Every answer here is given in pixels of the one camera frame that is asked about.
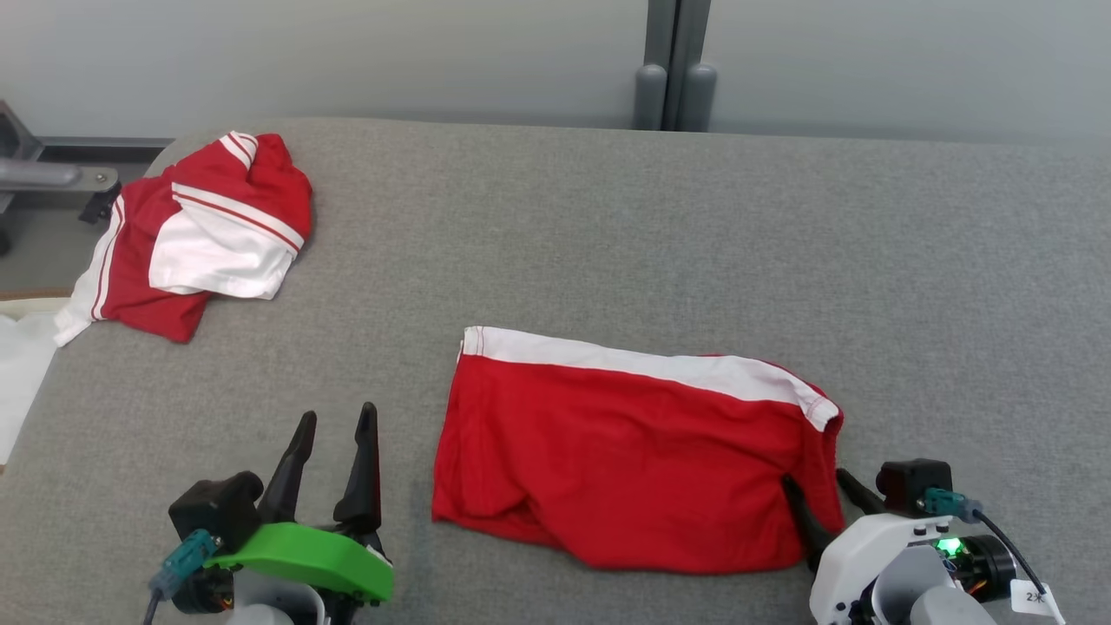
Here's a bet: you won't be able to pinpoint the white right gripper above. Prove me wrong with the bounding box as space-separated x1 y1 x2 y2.
781 469 1016 625

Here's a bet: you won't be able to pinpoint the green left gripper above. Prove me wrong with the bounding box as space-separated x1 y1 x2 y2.
174 401 394 625

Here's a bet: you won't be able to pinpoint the red shorts white stripes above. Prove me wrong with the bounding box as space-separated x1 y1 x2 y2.
431 326 845 576

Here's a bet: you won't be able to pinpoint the red white basketball jersey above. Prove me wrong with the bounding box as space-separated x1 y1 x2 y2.
54 130 313 348

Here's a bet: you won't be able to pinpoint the black right cable teal plug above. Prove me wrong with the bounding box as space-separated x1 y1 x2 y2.
922 488 1051 600

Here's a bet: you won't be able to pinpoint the black cable teal plug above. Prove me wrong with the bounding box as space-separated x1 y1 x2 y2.
141 530 222 625
922 488 1051 600

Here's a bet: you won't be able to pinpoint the black left cable teal plug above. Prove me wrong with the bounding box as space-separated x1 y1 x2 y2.
141 530 222 625

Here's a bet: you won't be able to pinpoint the white paper cable tag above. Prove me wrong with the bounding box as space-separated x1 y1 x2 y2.
1009 580 1067 625

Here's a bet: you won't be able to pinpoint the grey metal frame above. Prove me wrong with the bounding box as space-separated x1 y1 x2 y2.
0 100 122 257

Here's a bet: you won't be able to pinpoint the grey vertical partition post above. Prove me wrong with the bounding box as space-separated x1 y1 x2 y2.
634 0 718 133

